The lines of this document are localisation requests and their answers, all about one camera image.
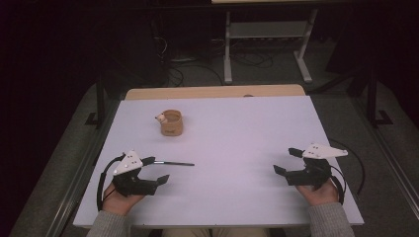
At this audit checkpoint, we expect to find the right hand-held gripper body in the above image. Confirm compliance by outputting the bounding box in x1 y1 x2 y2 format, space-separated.
286 142 349 192

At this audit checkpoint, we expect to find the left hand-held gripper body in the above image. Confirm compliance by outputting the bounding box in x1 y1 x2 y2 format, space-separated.
112 149 159 198

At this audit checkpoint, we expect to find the black pen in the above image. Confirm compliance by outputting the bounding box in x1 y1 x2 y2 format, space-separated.
153 160 196 167

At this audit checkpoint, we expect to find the brown pen holder with bear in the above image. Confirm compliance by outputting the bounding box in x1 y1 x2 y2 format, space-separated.
154 109 184 137

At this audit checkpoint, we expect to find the person's right hand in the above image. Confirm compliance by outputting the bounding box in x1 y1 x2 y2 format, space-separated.
294 179 340 207

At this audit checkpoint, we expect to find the person's left hand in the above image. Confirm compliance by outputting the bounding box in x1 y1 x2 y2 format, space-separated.
102 183 146 217

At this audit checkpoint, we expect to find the black metal stand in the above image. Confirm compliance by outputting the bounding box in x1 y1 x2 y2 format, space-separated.
84 74 107 130
366 62 395 129

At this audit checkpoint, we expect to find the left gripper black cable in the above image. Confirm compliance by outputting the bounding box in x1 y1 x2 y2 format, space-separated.
96 153 126 212

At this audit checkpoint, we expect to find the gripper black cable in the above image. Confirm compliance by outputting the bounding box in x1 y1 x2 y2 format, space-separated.
96 153 126 212
327 137 367 206

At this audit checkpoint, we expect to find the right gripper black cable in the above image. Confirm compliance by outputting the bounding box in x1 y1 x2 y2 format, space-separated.
327 137 367 206

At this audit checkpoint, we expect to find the aluminium frame rail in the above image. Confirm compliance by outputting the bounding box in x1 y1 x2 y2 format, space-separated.
349 97 419 211
45 98 121 237

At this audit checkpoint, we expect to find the black floor cable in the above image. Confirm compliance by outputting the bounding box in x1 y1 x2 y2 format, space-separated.
166 62 225 88
230 48 275 69

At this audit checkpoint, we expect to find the white metal desk frame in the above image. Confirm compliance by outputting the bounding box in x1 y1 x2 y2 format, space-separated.
222 9 319 85

